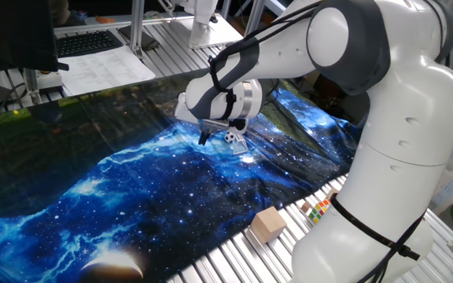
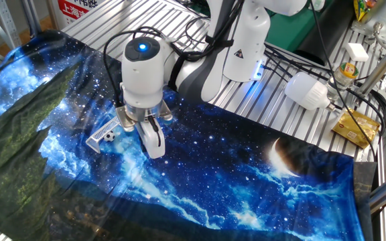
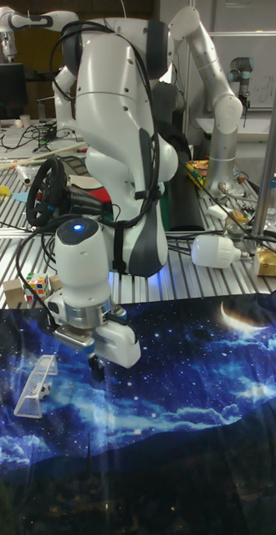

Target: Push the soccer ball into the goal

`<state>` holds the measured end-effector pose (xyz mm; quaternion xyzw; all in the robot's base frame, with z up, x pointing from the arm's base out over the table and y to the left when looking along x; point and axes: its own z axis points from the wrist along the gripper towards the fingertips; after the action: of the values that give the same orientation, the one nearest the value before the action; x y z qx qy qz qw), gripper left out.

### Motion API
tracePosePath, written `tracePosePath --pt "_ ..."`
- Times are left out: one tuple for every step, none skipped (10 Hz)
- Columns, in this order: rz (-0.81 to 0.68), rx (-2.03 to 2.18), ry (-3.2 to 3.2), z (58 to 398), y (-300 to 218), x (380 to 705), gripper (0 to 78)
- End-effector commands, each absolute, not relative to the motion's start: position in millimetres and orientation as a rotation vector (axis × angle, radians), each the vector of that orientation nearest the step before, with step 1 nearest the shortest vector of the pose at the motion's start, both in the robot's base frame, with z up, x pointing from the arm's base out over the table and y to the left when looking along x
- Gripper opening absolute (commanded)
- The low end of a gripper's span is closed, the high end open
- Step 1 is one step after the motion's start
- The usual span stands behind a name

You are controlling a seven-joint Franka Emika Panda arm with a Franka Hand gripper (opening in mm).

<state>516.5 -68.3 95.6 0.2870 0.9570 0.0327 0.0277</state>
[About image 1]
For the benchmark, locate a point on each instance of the black keyboard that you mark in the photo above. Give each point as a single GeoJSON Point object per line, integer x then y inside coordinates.
{"type": "Point", "coordinates": [87, 42]}

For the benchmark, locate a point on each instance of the Rubik's cube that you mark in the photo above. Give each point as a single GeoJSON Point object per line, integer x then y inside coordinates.
{"type": "Point", "coordinates": [319, 210]}

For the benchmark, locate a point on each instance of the large wooden cube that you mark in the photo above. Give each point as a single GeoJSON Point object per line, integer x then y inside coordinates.
{"type": "Point", "coordinates": [267, 224]}

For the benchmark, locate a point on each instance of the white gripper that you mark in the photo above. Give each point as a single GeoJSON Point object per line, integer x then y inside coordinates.
{"type": "Point", "coordinates": [181, 112]}

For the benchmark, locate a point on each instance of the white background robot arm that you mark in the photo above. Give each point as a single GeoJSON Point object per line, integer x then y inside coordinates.
{"type": "Point", "coordinates": [207, 23]}

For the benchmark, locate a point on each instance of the small black white soccer ball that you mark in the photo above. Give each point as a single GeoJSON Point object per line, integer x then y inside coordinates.
{"type": "Point", "coordinates": [229, 137]}

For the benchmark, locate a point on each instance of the aluminium frame post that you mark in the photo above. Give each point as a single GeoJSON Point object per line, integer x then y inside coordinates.
{"type": "Point", "coordinates": [137, 27]}

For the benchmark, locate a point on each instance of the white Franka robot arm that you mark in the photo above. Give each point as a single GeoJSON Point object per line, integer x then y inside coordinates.
{"type": "Point", "coordinates": [399, 137]}

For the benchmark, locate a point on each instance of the black monitor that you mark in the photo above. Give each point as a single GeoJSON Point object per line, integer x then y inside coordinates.
{"type": "Point", "coordinates": [14, 31]}

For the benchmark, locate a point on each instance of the small wooden block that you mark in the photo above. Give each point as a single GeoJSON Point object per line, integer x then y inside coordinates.
{"type": "Point", "coordinates": [306, 206]}

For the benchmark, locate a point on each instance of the galaxy print cloth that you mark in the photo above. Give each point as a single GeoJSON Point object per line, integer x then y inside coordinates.
{"type": "Point", "coordinates": [152, 204]}

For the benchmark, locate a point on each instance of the medium wooden block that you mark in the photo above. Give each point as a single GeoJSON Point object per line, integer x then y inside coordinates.
{"type": "Point", "coordinates": [332, 192]}

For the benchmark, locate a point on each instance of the white mini soccer goal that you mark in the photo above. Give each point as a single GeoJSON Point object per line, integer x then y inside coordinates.
{"type": "Point", "coordinates": [240, 143]}

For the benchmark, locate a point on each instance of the black phone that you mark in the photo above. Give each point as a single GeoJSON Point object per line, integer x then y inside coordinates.
{"type": "Point", "coordinates": [140, 37]}

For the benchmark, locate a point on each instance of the white paper sheets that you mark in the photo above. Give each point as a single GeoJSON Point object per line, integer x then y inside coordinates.
{"type": "Point", "coordinates": [100, 70]}

